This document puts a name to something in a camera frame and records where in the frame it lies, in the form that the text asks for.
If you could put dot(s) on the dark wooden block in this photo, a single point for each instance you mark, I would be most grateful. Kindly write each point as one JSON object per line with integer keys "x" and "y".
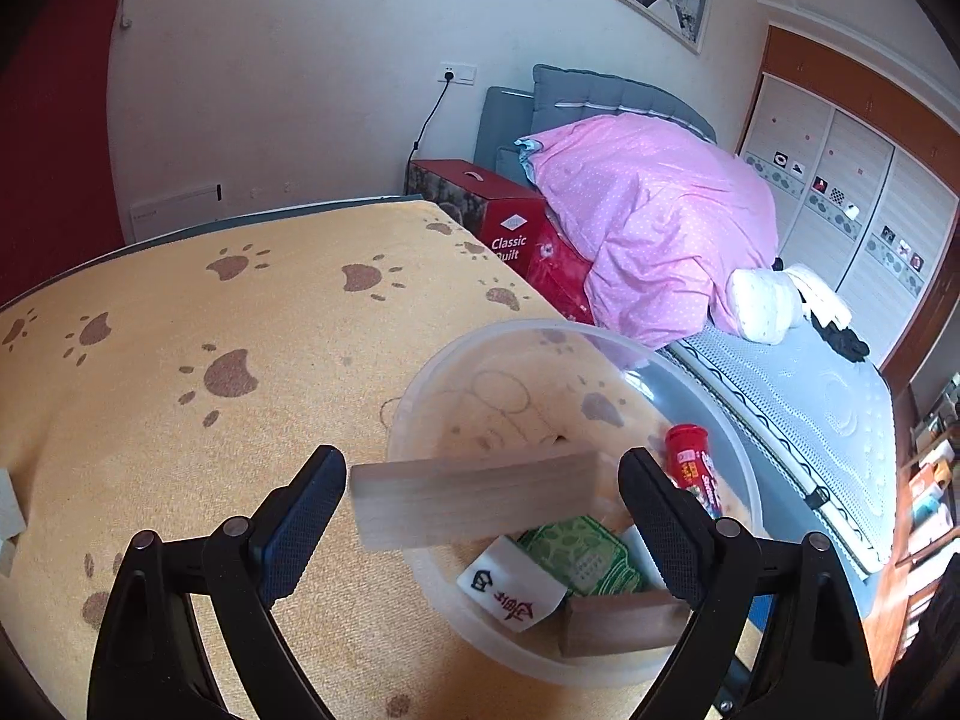
{"x": 622, "y": 622}

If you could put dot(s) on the cluttered wooden bookshelf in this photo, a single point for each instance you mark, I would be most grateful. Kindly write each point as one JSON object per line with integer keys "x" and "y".
{"x": 930, "y": 480}

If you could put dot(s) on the white charger plug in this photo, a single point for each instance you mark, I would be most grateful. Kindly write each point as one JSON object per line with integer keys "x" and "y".
{"x": 7, "y": 506}

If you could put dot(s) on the white wall socket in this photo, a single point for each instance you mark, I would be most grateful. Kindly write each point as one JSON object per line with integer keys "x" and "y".
{"x": 457, "y": 73}

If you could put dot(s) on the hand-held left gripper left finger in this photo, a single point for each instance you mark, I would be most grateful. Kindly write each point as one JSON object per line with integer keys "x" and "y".
{"x": 300, "y": 532}

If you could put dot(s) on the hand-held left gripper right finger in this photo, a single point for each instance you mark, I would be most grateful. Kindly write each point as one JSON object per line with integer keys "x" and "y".
{"x": 660, "y": 525}

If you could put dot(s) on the red quilt box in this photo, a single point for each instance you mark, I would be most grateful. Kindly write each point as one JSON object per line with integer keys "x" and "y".
{"x": 510, "y": 229}

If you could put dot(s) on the white wall panel heater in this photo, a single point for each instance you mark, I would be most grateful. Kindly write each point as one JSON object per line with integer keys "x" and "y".
{"x": 176, "y": 206}

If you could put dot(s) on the yellow paw-print tablecloth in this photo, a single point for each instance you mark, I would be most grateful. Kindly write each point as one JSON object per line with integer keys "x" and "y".
{"x": 225, "y": 360}

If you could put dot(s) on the clear plastic bowl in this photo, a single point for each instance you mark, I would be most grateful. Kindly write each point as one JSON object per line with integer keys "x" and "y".
{"x": 480, "y": 390}

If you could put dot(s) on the grey padded headboard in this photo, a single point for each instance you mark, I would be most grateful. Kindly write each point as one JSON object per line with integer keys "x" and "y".
{"x": 570, "y": 101}

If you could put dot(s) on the white mahjong tile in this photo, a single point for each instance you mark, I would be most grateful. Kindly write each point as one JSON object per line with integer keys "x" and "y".
{"x": 510, "y": 589}

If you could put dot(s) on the white plush pillow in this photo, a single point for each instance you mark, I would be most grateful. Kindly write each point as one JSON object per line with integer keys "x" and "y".
{"x": 757, "y": 300}

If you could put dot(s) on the white sliding-door wardrobe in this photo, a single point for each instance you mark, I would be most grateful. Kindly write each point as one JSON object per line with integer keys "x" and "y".
{"x": 847, "y": 202}

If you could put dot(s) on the small red bottle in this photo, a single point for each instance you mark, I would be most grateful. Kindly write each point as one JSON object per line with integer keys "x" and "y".
{"x": 691, "y": 461}

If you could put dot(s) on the light wooden block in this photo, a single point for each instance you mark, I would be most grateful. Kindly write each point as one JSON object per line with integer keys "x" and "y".
{"x": 480, "y": 499}

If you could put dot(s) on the pink dotted duvet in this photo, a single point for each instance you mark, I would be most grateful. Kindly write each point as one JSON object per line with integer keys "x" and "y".
{"x": 652, "y": 225}

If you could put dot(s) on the grey quilted mattress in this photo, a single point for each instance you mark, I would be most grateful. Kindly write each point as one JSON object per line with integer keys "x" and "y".
{"x": 802, "y": 405}

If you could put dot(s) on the green patterned tile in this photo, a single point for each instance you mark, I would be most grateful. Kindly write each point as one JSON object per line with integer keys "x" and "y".
{"x": 589, "y": 556}

